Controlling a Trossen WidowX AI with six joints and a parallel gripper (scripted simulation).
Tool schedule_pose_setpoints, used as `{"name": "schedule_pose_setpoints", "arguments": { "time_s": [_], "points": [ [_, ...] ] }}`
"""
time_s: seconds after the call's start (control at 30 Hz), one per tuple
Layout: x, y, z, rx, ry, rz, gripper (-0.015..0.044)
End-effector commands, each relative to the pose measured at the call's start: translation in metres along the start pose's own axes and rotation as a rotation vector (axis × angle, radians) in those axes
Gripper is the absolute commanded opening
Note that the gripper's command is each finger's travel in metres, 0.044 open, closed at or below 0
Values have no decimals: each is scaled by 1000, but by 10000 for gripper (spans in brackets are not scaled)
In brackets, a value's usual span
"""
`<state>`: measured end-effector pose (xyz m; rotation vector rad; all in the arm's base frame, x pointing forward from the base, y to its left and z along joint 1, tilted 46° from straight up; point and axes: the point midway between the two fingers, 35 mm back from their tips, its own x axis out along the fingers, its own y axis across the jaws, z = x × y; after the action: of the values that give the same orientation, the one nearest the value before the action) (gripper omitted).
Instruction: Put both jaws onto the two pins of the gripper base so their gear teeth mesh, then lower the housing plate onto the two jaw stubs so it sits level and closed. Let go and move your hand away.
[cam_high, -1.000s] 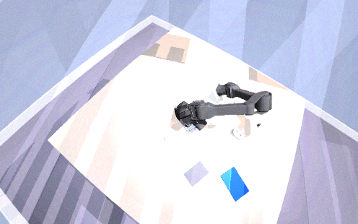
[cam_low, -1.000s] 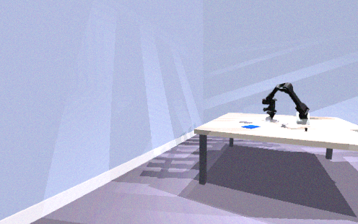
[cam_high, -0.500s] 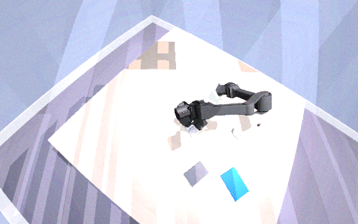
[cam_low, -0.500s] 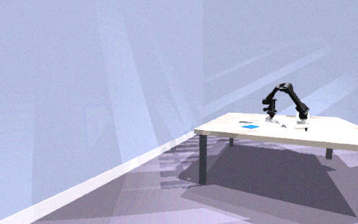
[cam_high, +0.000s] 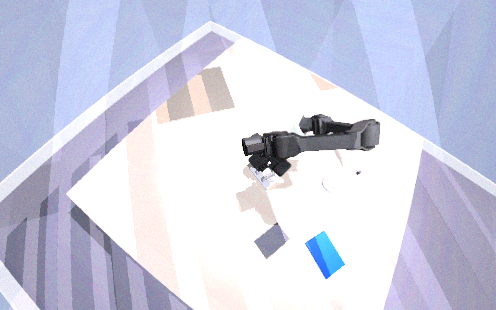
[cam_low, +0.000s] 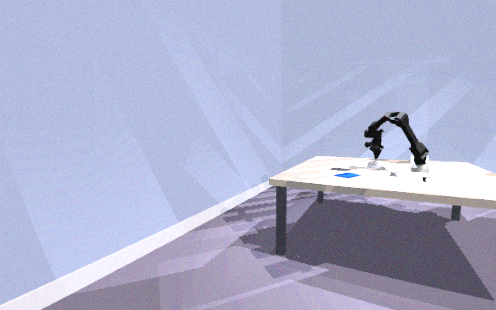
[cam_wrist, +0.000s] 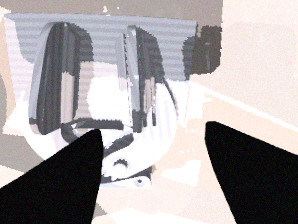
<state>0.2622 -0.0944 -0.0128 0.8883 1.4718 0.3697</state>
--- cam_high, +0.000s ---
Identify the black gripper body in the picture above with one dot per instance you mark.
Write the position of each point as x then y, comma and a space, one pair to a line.
280, 166

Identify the blue rectangular block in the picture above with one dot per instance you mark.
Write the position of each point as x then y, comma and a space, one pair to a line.
325, 254

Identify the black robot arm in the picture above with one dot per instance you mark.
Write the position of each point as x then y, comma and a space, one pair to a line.
329, 135

